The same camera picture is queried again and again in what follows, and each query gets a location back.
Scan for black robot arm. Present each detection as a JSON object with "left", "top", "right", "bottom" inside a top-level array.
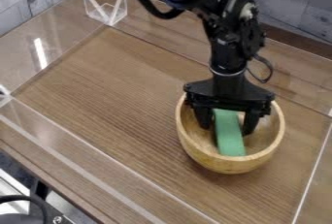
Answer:
[{"left": 138, "top": 0, "right": 275, "bottom": 135}]

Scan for wooden bowl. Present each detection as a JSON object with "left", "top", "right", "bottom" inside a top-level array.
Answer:
[{"left": 175, "top": 96, "right": 285, "bottom": 175}]

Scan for black cable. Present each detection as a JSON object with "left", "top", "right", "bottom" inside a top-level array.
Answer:
[{"left": 0, "top": 194, "right": 43, "bottom": 224}]

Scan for green stick block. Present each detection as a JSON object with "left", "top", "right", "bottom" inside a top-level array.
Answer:
[{"left": 213, "top": 109, "right": 246, "bottom": 157}]

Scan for black table frame bracket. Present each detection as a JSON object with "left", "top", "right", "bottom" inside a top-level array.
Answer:
[{"left": 30, "top": 179, "right": 75, "bottom": 224}]

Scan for clear acrylic enclosure walls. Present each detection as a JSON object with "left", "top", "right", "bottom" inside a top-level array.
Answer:
[{"left": 0, "top": 0, "right": 332, "bottom": 224}]

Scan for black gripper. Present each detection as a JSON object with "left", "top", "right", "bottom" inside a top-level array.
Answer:
[{"left": 185, "top": 72, "right": 275, "bottom": 136}]

